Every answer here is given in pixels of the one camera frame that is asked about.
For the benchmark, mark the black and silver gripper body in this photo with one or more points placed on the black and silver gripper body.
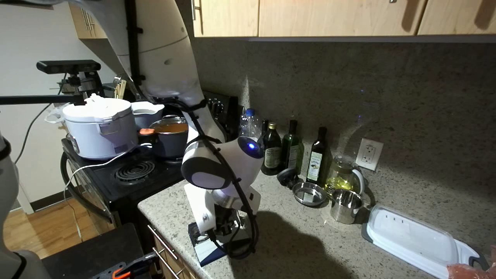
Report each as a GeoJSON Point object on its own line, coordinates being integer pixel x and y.
{"type": "Point", "coordinates": [229, 226]}

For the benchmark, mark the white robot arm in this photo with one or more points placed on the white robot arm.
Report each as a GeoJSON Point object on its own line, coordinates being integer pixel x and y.
{"type": "Point", "coordinates": [170, 57]}

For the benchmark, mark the black round lid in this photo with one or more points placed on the black round lid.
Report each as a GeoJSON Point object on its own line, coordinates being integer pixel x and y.
{"type": "Point", "coordinates": [287, 179]}

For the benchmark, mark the wooden cabinet panel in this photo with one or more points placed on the wooden cabinet panel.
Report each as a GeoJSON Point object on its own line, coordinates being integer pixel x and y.
{"type": "Point", "coordinates": [164, 264]}

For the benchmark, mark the olive oil bottle gold cap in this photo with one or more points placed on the olive oil bottle gold cap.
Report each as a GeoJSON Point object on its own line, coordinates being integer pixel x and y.
{"type": "Point", "coordinates": [271, 156]}

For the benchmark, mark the steel bowl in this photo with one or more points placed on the steel bowl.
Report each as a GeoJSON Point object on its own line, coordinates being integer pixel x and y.
{"type": "Point", "coordinates": [310, 196]}

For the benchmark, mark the dark wine bottle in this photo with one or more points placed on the dark wine bottle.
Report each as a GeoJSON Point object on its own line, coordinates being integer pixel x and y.
{"type": "Point", "coordinates": [260, 137]}

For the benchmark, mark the green glass bottle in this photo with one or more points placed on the green glass bottle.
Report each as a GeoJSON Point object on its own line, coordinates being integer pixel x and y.
{"type": "Point", "coordinates": [293, 153]}

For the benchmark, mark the large plastic oil bottle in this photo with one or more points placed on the large plastic oil bottle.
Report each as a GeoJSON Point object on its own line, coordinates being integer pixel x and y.
{"type": "Point", "coordinates": [249, 125]}

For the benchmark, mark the black stove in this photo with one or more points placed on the black stove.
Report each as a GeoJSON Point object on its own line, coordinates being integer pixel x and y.
{"type": "Point", "coordinates": [133, 181]}
{"type": "Point", "coordinates": [102, 164]}

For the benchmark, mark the tall dark bottle white label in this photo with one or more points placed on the tall dark bottle white label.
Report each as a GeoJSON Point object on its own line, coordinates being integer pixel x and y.
{"type": "Point", "coordinates": [316, 164]}

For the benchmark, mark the glass oil cruet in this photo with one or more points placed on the glass oil cruet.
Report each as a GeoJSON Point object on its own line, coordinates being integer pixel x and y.
{"type": "Point", "coordinates": [342, 181]}

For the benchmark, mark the black tool box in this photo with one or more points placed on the black tool box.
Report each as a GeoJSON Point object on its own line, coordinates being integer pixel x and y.
{"type": "Point", "coordinates": [93, 257]}

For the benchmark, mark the black stove top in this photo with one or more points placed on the black stove top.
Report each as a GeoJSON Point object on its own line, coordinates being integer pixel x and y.
{"type": "Point", "coordinates": [102, 164]}

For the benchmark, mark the white rice cooker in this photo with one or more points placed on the white rice cooker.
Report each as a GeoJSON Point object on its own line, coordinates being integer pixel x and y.
{"type": "Point", "coordinates": [98, 134]}

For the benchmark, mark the white plastic tray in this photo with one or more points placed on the white plastic tray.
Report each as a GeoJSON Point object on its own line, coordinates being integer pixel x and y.
{"type": "Point", "coordinates": [412, 241]}

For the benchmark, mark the wooden upper cabinets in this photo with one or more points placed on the wooden upper cabinets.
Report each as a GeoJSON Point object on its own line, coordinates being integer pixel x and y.
{"type": "Point", "coordinates": [335, 18]}

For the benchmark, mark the orange plastic bag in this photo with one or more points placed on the orange plastic bag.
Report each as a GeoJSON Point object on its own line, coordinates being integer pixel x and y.
{"type": "Point", "coordinates": [473, 269]}

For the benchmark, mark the white wall outlet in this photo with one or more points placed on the white wall outlet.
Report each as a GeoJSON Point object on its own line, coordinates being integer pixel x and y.
{"type": "Point", "coordinates": [369, 154]}

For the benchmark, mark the black camera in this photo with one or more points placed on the black camera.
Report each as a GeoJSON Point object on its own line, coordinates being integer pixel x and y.
{"type": "Point", "coordinates": [67, 66]}

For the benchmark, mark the black camera boom bar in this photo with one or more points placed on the black camera boom bar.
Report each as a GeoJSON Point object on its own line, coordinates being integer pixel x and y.
{"type": "Point", "coordinates": [36, 100]}

